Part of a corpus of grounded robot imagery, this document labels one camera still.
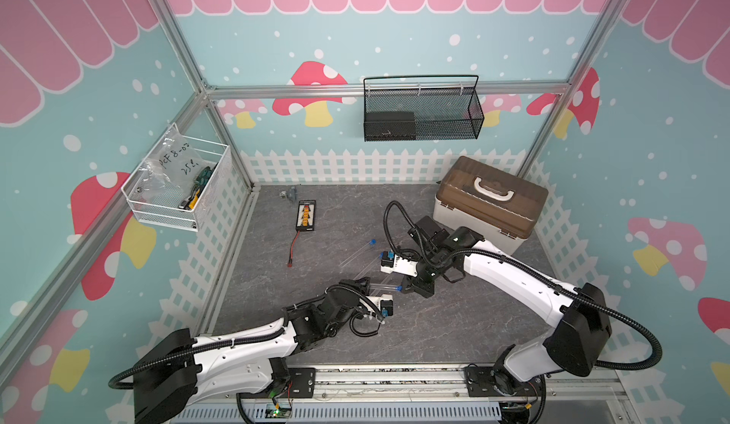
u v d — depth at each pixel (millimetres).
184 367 424
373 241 1026
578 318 409
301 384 743
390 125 906
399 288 756
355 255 993
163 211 632
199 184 728
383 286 908
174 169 723
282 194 1163
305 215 1088
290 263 973
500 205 883
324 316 598
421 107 932
